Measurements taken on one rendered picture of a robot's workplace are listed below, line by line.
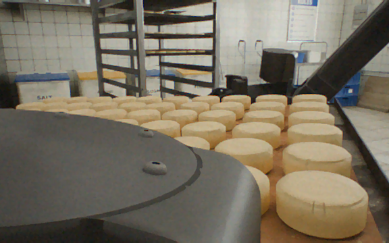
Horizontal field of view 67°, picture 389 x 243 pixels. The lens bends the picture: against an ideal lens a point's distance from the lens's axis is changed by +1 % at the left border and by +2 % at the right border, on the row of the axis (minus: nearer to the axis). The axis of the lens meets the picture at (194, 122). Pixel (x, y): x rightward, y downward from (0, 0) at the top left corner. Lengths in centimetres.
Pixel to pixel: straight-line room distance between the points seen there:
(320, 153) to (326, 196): 7
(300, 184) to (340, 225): 3
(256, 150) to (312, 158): 4
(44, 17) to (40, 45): 34
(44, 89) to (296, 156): 351
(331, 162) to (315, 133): 7
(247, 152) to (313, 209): 9
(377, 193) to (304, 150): 6
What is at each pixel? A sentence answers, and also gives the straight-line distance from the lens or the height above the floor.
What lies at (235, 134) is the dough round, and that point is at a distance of 30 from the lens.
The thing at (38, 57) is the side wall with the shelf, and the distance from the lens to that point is 429.
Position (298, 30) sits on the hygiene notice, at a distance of 585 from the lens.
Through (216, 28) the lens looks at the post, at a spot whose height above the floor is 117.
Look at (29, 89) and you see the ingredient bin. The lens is 366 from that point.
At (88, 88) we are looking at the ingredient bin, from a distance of 366.
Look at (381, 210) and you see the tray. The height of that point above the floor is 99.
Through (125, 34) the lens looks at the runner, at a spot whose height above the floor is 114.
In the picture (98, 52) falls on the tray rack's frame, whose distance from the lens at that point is 195.
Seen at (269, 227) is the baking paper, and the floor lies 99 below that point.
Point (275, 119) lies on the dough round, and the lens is 36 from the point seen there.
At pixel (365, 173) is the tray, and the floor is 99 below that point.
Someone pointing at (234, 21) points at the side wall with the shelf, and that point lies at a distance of 504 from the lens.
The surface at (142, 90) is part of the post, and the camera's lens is 140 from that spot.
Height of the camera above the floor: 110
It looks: 15 degrees down
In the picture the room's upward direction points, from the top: straight up
